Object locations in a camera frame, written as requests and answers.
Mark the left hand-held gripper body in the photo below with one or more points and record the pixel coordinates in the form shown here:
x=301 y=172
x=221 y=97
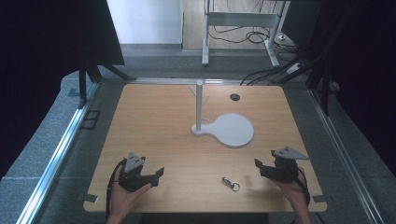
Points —
x=132 y=174

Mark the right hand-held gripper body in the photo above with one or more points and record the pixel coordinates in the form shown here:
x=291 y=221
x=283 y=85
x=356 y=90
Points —
x=285 y=165

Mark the person's left hand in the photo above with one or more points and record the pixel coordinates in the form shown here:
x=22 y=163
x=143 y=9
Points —
x=126 y=197

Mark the person's right hand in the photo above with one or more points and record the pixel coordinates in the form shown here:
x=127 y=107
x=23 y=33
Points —
x=292 y=189

